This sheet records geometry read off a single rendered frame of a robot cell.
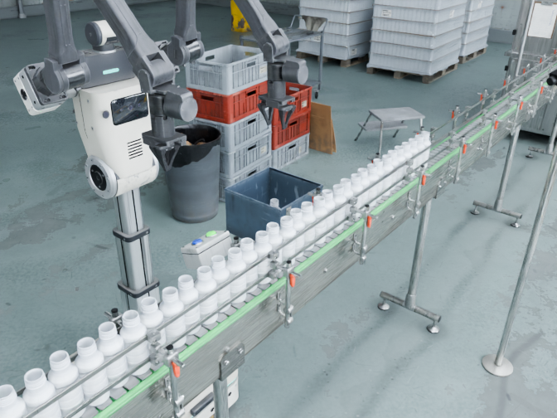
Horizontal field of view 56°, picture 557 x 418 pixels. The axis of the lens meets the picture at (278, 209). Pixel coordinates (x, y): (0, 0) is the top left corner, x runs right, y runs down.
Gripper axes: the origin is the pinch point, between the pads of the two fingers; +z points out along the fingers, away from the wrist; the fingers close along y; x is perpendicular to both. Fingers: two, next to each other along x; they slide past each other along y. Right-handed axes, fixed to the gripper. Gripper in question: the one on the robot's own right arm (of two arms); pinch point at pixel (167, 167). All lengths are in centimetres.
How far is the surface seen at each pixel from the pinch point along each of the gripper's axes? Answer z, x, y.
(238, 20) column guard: 102, 776, -680
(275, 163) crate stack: 128, 261, -171
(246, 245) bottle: 24.3, 13.5, 14.9
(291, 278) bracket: 34.6, 20.4, 25.8
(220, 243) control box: 30.0, 16.2, 1.5
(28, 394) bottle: 28, -52, 15
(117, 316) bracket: 31.3, -23.9, 4.4
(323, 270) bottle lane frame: 50, 48, 19
